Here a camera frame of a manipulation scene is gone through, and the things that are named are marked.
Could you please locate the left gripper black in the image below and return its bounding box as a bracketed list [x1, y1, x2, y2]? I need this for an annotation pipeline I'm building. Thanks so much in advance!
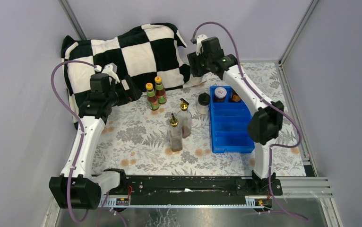
[105, 75, 142, 107]

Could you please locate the white lid brown sauce jar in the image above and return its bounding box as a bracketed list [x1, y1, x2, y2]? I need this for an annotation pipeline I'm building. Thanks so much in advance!
[214, 87, 227, 103]

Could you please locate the black lid shaker jar front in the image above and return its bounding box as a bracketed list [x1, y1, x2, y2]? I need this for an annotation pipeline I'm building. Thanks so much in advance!
[197, 93, 210, 114]

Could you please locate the red lid chili sauce jar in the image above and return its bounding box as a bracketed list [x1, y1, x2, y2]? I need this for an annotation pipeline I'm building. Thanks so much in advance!
[229, 89, 241, 103]

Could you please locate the blue plastic divided bin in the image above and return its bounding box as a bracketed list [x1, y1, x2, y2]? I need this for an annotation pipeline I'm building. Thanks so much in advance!
[209, 86, 255, 154]

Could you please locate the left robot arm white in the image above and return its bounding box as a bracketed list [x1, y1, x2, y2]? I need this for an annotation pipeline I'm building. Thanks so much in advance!
[49, 73, 142, 210]

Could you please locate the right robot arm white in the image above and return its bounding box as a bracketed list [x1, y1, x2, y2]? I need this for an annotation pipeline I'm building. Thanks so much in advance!
[187, 35, 284, 195]

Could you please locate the yellow cap sauce bottle front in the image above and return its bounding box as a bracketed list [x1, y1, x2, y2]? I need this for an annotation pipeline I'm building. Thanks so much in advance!
[146, 83, 160, 111]

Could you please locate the yellow cap sauce bottle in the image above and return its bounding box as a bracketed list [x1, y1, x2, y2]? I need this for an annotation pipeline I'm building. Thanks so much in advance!
[146, 83, 160, 111]
[155, 76, 167, 105]

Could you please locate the yellow cap sauce bottle rear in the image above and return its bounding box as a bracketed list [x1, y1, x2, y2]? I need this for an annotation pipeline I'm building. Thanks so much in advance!
[155, 76, 167, 105]

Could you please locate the black white checkered blanket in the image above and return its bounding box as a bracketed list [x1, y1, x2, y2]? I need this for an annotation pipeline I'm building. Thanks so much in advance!
[61, 23, 205, 113]

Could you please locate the glass oil bottle rear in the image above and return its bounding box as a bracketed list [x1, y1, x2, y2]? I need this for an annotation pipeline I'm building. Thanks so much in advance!
[176, 98, 192, 139]

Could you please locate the glass oil bottle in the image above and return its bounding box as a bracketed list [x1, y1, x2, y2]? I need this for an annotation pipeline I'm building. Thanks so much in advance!
[168, 113, 183, 152]
[176, 98, 192, 139]

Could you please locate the glass oil bottle front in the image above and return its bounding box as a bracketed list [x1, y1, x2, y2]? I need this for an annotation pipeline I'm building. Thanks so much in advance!
[168, 113, 183, 152]

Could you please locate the floral tablecloth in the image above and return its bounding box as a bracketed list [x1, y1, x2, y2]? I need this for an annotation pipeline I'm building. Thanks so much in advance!
[92, 62, 306, 176]

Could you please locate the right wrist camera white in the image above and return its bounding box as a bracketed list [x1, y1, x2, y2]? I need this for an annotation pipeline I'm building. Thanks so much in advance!
[196, 35, 208, 56]

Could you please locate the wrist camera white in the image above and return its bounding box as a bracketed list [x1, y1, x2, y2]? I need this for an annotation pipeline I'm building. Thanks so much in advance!
[95, 63, 120, 83]
[196, 35, 208, 56]

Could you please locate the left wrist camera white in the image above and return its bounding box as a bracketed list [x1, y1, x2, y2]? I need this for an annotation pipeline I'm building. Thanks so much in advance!
[95, 63, 120, 83]

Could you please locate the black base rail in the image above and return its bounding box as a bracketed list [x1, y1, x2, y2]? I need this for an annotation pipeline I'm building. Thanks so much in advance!
[109, 175, 283, 206]

